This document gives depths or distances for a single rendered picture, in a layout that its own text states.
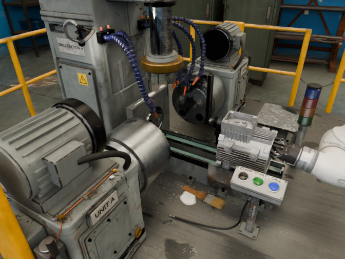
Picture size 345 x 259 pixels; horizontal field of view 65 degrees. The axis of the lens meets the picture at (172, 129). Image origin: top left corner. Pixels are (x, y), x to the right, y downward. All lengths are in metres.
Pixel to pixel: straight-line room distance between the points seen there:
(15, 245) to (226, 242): 0.69
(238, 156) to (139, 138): 0.39
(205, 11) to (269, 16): 0.90
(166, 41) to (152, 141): 0.40
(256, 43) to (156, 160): 3.43
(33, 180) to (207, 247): 0.66
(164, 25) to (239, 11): 3.17
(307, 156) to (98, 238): 0.76
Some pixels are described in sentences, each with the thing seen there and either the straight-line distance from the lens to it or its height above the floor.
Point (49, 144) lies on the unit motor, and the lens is 0.69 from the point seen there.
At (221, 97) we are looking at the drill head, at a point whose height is 1.06.
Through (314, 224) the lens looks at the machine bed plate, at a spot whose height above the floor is 0.80.
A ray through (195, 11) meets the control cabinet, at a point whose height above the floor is 1.01.
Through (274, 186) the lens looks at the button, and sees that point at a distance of 0.94.
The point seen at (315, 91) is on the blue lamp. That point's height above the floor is 1.20.
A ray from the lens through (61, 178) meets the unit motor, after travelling 0.68.
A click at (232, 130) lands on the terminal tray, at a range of 1.09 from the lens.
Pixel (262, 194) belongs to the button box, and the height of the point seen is 1.05.
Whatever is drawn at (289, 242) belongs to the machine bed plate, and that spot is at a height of 0.80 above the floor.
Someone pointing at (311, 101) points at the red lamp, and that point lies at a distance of 1.33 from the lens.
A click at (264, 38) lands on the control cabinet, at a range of 4.21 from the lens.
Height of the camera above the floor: 1.69
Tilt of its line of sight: 32 degrees down
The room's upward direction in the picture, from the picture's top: 1 degrees counter-clockwise
